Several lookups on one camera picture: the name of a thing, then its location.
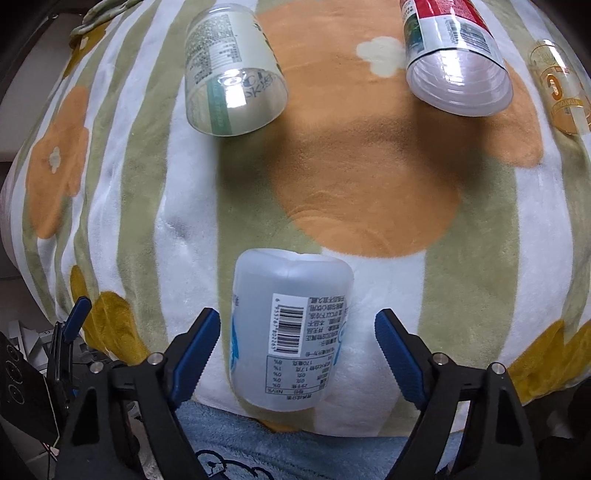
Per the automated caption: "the white blue-label plastic cup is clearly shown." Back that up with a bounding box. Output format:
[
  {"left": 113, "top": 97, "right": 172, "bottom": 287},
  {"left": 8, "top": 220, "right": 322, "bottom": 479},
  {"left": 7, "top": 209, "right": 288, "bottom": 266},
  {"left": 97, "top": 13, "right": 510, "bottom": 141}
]
[{"left": 229, "top": 248, "right": 353, "bottom": 412}]

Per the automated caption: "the clear orange-print plastic cup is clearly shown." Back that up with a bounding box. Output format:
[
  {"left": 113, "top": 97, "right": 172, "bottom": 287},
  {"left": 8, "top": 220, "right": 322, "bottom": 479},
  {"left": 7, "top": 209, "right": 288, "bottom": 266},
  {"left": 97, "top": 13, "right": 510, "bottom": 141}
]
[{"left": 529, "top": 39, "right": 590, "bottom": 136}]

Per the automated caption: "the clear green-label plastic cup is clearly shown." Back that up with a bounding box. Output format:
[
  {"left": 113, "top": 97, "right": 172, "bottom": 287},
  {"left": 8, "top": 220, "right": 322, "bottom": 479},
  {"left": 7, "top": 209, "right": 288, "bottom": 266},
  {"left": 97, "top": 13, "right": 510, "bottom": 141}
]
[{"left": 184, "top": 3, "right": 288, "bottom": 137}]

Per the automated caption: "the clear red-label plastic cup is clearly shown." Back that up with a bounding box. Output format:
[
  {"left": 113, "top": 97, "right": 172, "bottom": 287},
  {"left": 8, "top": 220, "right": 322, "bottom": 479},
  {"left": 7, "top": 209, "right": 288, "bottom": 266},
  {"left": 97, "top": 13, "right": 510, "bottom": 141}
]
[{"left": 400, "top": 0, "right": 513, "bottom": 117}]

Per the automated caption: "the light blue cartoon towel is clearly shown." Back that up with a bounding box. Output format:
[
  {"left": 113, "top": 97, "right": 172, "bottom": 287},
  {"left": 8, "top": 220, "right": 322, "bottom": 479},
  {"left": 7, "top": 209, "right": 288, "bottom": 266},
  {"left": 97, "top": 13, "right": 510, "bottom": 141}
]
[{"left": 138, "top": 399, "right": 463, "bottom": 480}]

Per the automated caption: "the striped floral fleece blanket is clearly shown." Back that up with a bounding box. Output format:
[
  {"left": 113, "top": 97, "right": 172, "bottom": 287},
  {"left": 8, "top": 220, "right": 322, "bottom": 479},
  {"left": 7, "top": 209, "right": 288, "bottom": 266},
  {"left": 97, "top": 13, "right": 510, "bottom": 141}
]
[{"left": 1, "top": 1, "right": 590, "bottom": 437}]

